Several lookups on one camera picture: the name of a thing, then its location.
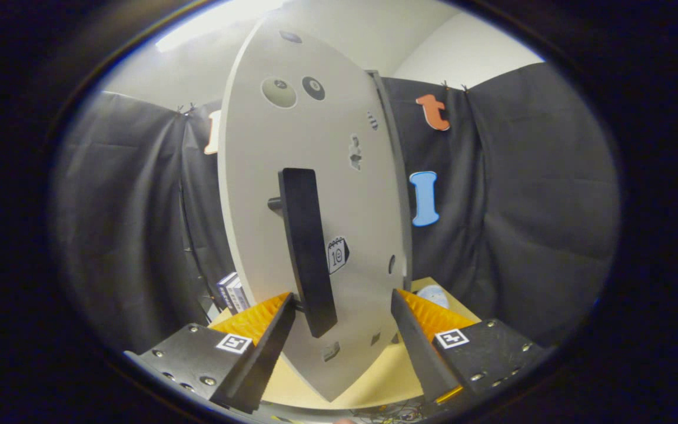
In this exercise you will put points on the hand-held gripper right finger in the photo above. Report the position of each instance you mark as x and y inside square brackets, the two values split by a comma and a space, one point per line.
[418, 353]

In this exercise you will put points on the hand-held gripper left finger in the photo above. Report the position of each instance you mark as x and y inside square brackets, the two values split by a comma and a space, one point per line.
[262, 353]

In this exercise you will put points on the pale blue round object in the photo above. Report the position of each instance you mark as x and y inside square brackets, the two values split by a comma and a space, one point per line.
[433, 294]

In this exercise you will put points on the grey cabinet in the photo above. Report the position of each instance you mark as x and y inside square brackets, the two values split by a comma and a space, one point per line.
[401, 176]

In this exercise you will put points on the black backdrop cloth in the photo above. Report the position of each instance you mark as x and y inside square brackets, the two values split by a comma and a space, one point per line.
[521, 206]

